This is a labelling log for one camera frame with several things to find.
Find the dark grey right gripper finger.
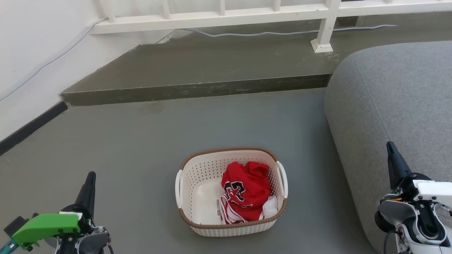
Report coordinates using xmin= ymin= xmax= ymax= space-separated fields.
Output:
xmin=386 ymin=141 xmax=401 ymax=191
xmin=390 ymin=141 xmax=413 ymax=184

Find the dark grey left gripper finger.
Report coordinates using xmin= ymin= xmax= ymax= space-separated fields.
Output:
xmin=73 ymin=172 xmax=93 ymax=216
xmin=87 ymin=172 xmax=97 ymax=219

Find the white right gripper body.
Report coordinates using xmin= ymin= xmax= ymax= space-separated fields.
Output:
xmin=390 ymin=172 xmax=452 ymax=209

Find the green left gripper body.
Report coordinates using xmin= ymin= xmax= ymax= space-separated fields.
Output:
xmin=4 ymin=204 xmax=93 ymax=252

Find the white perforated laundry basket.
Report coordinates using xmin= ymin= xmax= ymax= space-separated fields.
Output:
xmin=175 ymin=147 xmax=289 ymax=237

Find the grey fabric sofa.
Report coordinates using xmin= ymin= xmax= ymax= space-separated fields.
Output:
xmin=324 ymin=41 xmax=452 ymax=254

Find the black baseboard strip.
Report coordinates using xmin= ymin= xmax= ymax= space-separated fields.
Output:
xmin=0 ymin=101 xmax=69 ymax=156

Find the white garment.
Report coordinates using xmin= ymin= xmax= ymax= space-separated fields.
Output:
xmin=261 ymin=196 xmax=279 ymax=220

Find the red sports jersey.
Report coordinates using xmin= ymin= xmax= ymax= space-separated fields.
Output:
xmin=221 ymin=161 xmax=273 ymax=224

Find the raised grey concrete step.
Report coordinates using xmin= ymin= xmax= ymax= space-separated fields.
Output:
xmin=59 ymin=11 xmax=452 ymax=107

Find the white wooden railing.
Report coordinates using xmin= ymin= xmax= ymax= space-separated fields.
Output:
xmin=90 ymin=0 xmax=452 ymax=54

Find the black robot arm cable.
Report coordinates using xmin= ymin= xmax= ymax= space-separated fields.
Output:
xmin=383 ymin=230 xmax=401 ymax=254

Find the thin grey cable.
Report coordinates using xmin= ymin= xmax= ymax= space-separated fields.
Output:
xmin=0 ymin=18 xmax=399 ymax=102

